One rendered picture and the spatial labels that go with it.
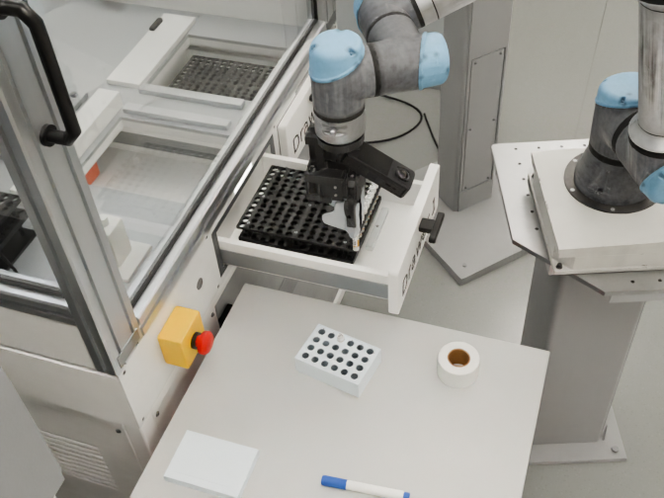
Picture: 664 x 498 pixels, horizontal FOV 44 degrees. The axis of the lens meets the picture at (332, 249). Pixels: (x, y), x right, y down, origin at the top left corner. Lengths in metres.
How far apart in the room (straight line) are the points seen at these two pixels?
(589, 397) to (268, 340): 0.91
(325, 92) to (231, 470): 0.60
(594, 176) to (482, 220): 1.13
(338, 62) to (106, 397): 0.63
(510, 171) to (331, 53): 0.78
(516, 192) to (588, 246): 0.26
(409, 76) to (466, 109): 1.34
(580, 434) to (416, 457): 0.96
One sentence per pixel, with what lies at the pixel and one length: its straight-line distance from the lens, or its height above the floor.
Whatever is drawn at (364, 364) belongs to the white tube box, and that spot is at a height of 0.80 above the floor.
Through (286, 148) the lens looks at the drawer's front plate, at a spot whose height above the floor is 0.88.
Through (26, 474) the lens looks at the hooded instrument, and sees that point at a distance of 0.65.
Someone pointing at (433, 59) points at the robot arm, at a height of 1.30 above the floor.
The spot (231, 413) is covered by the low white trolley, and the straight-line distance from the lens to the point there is 1.43.
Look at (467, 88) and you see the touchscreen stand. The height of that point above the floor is 0.53.
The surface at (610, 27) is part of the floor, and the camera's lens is 3.82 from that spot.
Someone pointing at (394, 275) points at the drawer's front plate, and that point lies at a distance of 1.37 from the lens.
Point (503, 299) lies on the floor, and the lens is 2.57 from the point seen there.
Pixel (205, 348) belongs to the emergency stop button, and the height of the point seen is 0.88.
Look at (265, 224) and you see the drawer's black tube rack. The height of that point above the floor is 0.87.
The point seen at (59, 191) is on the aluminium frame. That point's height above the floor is 1.29.
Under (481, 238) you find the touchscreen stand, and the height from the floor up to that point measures 0.04.
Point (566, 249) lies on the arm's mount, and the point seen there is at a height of 0.83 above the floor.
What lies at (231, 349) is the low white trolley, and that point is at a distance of 1.51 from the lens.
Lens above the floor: 1.94
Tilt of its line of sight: 46 degrees down
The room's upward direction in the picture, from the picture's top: 5 degrees counter-clockwise
